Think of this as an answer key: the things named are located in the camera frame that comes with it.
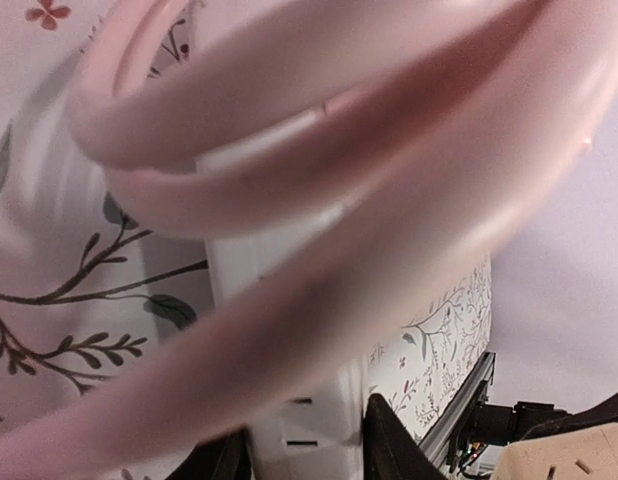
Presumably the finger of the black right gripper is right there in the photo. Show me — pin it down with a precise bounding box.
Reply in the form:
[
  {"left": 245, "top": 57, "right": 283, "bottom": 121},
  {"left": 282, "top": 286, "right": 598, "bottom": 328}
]
[{"left": 523, "top": 392, "right": 618, "bottom": 440}]

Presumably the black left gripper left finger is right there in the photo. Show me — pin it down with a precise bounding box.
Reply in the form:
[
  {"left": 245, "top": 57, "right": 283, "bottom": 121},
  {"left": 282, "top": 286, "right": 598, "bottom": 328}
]
[{"left": 167, "top": 430, "right": 252, "bottom": 480}]

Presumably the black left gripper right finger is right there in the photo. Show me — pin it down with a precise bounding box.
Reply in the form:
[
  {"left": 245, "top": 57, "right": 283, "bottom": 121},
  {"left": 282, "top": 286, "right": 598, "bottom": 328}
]
[{"left": 363, "top": 393, "right": 445, "bottom": 480}]

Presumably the beige cube adapter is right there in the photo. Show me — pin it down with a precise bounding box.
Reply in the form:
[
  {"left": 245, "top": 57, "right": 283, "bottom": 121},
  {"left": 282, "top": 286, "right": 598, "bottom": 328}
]
[{"left": 492, "top": 423, "right": 618, "bottom": 480}]

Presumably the white power strip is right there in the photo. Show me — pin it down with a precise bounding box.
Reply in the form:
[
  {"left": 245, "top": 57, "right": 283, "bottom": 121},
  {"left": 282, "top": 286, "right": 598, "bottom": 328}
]
[{"left": 207, "top": 228, "right": 366, "bottom": 479}]

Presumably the floral patterned table mat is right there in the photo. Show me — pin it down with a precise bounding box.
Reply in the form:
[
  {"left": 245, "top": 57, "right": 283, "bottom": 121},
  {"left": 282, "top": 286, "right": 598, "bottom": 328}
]
[{"left": 0, "top": 0, "right": 493, "bottom": 480}]

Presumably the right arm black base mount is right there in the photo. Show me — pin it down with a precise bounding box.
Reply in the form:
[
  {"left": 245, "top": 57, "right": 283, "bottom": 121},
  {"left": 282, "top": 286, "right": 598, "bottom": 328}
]
[{"left": 447, "top": 401, "right": 569, "bottom": 467}]

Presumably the pink coiled cable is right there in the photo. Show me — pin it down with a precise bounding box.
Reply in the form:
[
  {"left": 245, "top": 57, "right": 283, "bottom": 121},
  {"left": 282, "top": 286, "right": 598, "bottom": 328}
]
[{"left": 0, "top": 0, "right": 618, "bottom": 480}]

